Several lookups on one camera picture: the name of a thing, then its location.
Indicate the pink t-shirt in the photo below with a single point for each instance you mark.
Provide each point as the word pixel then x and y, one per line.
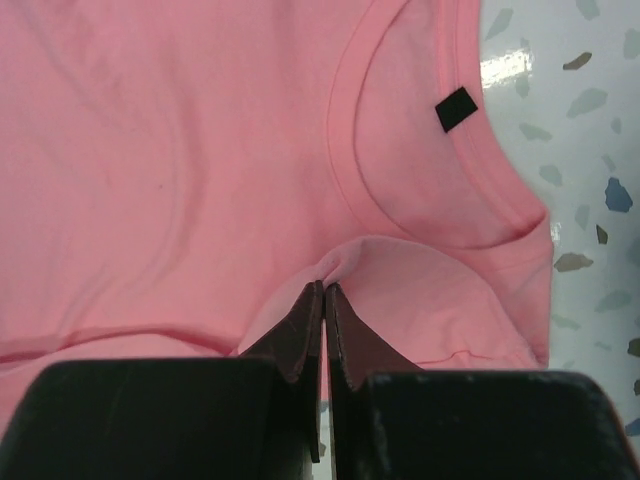
pixel 174 172

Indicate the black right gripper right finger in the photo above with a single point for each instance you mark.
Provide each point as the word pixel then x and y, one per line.
pixel 393 420

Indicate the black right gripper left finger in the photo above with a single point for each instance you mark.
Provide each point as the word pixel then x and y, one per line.
pixel 255 416

